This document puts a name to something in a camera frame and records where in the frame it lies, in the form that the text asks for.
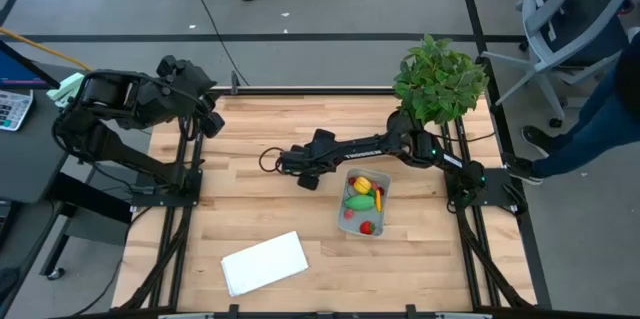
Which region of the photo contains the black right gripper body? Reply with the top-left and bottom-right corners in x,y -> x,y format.
278,144 -> 335,175

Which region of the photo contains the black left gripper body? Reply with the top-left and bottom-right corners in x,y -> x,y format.
159,61 -> 217,115

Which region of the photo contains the yellow toy bell pepper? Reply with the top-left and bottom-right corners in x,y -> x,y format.
353,175 -> 374,196

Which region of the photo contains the green toy vegetable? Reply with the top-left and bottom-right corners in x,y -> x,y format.
344,193 -> 377,212

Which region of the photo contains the grey plastic tray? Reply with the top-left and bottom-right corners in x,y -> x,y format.
337,167 -> 393,238

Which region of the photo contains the white folded cloth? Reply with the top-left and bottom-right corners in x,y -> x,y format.
220,230 -> 310,298

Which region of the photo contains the black plant pot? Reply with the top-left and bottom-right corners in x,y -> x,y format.
386,108 -> 420,136

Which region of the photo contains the mint green stapler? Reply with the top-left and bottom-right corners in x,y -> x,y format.
46,71 -> 86,109

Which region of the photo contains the black desk base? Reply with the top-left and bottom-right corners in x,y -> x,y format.
39,161 -> 136,280

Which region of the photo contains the green artificial plant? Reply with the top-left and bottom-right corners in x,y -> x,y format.
392,33 -> 490,126

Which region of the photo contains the desk computer monitor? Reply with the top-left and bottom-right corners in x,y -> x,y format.
0,39 -> 61,91

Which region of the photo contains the black desk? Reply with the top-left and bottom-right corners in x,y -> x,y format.
0,61 -> 71,205

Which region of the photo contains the grey calculator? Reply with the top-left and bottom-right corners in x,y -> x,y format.
0,88 -> 35,133

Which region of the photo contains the person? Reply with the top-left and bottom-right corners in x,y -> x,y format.
502,28 -> 640,186

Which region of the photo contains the grey office chair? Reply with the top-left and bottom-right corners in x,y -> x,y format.
480,0 -> 640,129

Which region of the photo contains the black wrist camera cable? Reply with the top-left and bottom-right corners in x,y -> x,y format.
258,146 -> 286,174

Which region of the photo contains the black table frame rail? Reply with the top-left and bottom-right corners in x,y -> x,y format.
453,108 -> 534,310
214,86 -> 399,96
147,108 -> 195,310
438,113 -> 481,310
167,108 -> 209,310

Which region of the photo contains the black floor cable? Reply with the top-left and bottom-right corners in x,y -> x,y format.
182,0 -> 251,88

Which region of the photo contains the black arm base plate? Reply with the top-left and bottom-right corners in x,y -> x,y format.
443,166 -> 526,213
130,167 -> 204,208

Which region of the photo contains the yellow floor cable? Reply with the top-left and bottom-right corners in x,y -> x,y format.
0,26 -> 94,73

